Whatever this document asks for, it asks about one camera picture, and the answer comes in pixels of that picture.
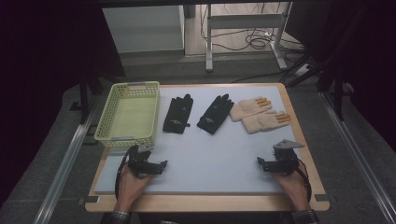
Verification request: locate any black curtain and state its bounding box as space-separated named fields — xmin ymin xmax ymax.
xmin=284 ymin=0 xmax=396 ymax=154
xmin=0 ymin=0 xmax=126 ymax=208

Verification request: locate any beige glove with orange fingertips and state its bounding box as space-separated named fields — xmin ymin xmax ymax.
xmin=241 ymin=109 xmax=292 ymax=135
xmin=229 ymin=96 xmax=273 ymax=122

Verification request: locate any metal rail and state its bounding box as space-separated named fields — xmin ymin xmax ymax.
xmin=319 ymin=91 xmax=396 ymax=224
xmin=32 ymin=92 xmax=106 ymax=224

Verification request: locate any person's sleeve cuff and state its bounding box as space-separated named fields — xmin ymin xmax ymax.
xmin=109 ymin=210 xmax=132 ymax=224
xmin=290 ymin=208 xmax=321 ymax=224

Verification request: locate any person's left sleeve cuff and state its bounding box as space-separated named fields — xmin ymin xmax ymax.
xmin=109 ymin=210 xmax=132 ymax=224

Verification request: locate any white cabinet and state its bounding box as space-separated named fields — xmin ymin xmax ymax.
xmin=102 ymin=5 xmax=187 ymax=54

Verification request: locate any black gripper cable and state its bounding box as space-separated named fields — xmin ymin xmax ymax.
xmin=114 ymin=146 xmax=134 ymax=201
xmin=296 ymin=158 xmax=313 ymax=203

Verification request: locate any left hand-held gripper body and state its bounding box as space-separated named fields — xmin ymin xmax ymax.
xmin=125 ymin=143 xmax=162 ymax=178

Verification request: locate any person's right hand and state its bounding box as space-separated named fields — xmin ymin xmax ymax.
xmin=273 ymin=170 xmax=310 ymax=205

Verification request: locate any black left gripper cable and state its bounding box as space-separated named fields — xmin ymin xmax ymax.
xmin=114 ymin=146 xmax=134 ymax=201

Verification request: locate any black stand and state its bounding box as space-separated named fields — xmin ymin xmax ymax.
xmin=279 ymin=50 xmax=356 ymax=123
xmin=69 ymin=73 xmax=106 ymax=125

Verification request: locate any yellow-green plastic basket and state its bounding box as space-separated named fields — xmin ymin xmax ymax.
xmin=93 ymin=80 xmax=161 ymax=149

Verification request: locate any tangle of floor cables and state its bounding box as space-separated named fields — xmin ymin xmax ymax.
xmin=200 ymin=3 xmax=305 ymax=53

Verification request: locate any person's right sleeve cuff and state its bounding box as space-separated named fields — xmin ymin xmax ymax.
xmin=290 ymin=208 xmax=321 ymax=224

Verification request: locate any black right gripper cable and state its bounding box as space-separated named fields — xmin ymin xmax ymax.
xmin=296 ymin=158 xmax=313 ymax=203

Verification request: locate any person's left hand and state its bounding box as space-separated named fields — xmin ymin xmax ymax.
xmin=117 ymin=164 xmax=157 ymax=203

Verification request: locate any white desk frame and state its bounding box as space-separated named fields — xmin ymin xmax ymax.
xmin=205 ymin=2 xmax=294 ymax=74

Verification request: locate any black glove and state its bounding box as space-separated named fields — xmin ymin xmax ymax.
xmin=162 ymin=93 xmax=194 ymax=134
xmin=196 ymin=93 xmax=235 ymax=135

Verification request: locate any wooden table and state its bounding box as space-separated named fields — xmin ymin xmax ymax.
xmin=84 ymin=82 xmax=331 ymax=213

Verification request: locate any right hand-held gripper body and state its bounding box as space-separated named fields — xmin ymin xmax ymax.
xmin=264 ymin=139 xmax=305 ymax=175

